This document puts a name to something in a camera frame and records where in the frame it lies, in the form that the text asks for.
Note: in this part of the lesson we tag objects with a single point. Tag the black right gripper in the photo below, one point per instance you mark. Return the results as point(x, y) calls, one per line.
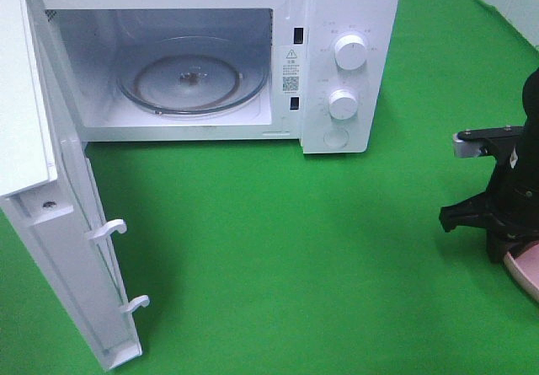
point(513, 193)

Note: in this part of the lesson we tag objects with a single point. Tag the pink round plate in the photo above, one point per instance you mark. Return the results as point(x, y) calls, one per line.
point(524, 269)

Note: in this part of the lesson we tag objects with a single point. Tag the round white door release button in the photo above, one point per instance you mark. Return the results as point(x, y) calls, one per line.
point(336, 138)

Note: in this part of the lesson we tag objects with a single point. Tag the white microwave door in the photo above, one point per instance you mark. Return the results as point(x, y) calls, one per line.
point(48, 191)

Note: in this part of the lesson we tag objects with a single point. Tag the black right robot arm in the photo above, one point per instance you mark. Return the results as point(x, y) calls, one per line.
point(527, 144)

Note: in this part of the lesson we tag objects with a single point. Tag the lower white microwave knob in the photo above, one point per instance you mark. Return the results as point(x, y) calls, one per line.
point(342, 104)

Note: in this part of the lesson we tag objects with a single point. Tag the white microwave knob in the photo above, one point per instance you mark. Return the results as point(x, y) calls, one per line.
point(350, 51)
point(342, 104)

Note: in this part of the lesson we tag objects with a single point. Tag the upper white microwave knob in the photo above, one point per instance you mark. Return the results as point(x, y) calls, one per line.
point(350, 51)

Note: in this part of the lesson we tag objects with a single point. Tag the green table cloth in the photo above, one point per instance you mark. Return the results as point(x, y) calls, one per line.
point(259, 259)

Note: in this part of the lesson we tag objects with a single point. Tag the white microwave oven body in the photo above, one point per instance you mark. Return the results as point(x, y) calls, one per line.
point(95, 32)

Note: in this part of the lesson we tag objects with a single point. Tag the white warning label sticker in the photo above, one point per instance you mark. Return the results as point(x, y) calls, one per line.
point(290, 61)

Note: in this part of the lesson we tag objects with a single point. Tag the glass microwave turntable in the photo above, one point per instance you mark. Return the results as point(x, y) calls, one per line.
point(193, 75)

